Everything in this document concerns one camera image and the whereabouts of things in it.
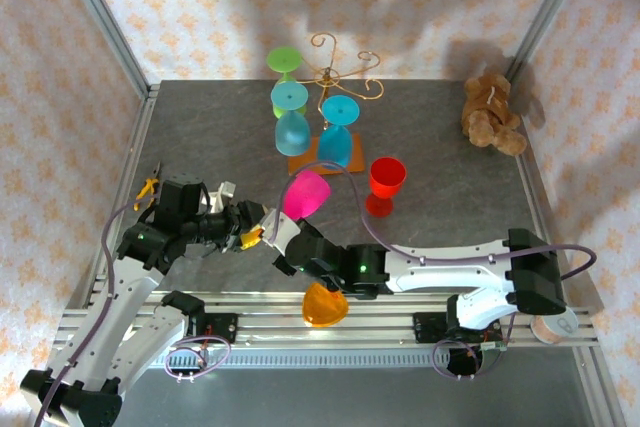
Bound pink wine glass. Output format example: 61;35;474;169
280;169;332;222

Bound pale blue wine glass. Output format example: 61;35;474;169
270;81;310;157

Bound red wine glass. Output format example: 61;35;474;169
365;156;407;219

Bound deep cyan wine glass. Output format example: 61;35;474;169
317;95;360;168

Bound green wine glass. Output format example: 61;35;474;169
265;46;308;120

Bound perforated metal strip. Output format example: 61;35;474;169
124;350;586;369

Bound brown teddy bear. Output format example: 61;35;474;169
460;73;529;157

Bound yellow handled pliers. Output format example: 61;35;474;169
135;162;164;211

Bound aluminium table side rail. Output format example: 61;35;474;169
62;79;162;311
514;146;601;313

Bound gold wire rack wooden base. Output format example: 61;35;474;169
287;32;385;179

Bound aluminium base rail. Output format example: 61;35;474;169
47;289;601;353

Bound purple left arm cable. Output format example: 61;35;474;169
32;181;211;427

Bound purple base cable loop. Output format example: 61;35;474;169
164;336;231;383
432;339;506;381

